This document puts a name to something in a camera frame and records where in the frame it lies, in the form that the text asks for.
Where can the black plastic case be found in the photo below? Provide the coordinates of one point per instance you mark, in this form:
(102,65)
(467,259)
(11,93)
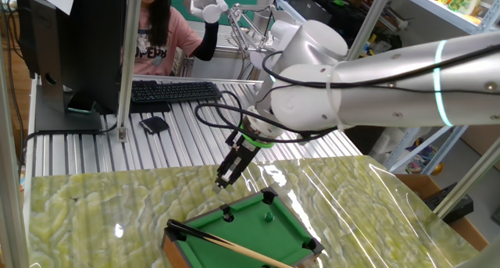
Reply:
(453,205)

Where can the black keyboard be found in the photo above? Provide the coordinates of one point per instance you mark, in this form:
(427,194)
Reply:
(176,91)

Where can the white metal storage shelf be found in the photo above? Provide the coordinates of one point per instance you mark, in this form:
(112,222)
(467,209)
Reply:
(437,8)

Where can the smartphone on monitor stand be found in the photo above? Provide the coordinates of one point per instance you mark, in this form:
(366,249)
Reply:
(81,106)

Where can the yellow ball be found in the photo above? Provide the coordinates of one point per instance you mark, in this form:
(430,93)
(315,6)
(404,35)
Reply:
(438,169)

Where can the black wallet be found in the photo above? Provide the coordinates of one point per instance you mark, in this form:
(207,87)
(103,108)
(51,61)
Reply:
(154,124)

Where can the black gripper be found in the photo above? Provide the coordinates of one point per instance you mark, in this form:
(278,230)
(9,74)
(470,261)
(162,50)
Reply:
(242,154)

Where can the black computer monitor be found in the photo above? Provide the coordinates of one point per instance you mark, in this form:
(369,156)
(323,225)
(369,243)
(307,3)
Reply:
(90,45)

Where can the mini green pool table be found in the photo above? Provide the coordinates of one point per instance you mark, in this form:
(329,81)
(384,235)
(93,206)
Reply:
(254,236)

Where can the person in pink shirt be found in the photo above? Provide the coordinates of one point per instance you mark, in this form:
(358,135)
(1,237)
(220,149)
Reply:
(172,37)

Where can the pale yellow bottle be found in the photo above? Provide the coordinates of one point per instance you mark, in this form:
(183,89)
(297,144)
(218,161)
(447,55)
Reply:
(472,1)

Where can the wooden pool cue black butt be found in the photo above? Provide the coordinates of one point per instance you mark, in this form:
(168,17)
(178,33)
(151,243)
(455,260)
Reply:
(234,246)

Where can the brown cardboard box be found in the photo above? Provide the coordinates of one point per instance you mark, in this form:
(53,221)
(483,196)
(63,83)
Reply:
(418,186)

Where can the aluminium frame post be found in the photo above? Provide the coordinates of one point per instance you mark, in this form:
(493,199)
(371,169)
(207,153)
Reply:
(465,182)
(371,14)
(9,182)
(129,65)

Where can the white haptic control device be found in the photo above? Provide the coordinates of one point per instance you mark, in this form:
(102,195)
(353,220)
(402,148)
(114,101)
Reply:
(207,6)

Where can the green pool ball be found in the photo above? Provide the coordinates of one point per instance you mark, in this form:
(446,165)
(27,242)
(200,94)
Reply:
(269,216)

